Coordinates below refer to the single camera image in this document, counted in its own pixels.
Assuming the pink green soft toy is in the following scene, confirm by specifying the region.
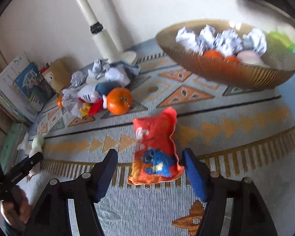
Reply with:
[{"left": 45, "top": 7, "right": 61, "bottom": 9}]
[{"left": 26, "top": 134, "right": 44, "bottom": 182}]

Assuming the orange tangerine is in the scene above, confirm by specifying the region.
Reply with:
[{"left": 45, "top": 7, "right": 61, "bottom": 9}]
[
  {"left": 106, "top": 87, "right": 133, "bottom": 115},
  {"left": 56, "top": 94, "right": 63, "bottom": 109}
]

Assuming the red orange snack plush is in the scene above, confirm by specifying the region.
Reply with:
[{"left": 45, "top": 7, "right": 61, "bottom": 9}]
[{"left": 127, "top": 107, "right": 184, "bottom": 185}]

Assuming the white blue duck plush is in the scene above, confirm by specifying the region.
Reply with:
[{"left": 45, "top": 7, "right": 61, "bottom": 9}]
[{"left": 78, "top": 81, "right": 120, "bottom": 118}]

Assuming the person's left hand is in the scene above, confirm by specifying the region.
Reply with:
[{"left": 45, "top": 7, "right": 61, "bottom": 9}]
[{"left": 0, "top": 186, "right": 32, "bottom": 230}]

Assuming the patterned blue woven mat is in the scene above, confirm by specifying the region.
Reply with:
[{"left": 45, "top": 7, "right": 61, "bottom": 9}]
[{"left": 22, "top": 41, "right": 295, "bottom": 235}]

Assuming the white upright workbook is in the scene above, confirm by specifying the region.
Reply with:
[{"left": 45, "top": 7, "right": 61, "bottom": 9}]
[{"left": 0, "top": 53, "right": 44, "bottom": 122}]

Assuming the black mesh pen cup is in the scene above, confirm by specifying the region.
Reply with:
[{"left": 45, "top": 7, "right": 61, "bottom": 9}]
[{"left": 33, "top": 79, "right": 55, "bottom": 104}]

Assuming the blue cover book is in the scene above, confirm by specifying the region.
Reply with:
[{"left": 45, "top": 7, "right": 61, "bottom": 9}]
[{"left": 14, "top": 62, "right": 47, "bottom": 104}]

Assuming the cardboard pen holder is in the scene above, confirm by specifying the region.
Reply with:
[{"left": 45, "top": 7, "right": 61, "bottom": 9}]
[{"left": 42, "top": 59, "right": 71, "bottom": 93}]

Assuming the crumpled white paper ball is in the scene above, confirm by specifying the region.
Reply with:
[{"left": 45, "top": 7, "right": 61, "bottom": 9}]
[{"left": 105, "top": 67, "right": 131, "bottom": 87}]

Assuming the woven brown basket bowl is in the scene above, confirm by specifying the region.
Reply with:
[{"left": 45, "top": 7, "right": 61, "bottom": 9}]
[{"left": 156, "top": 19, "right": 295, "bottom": 89}]

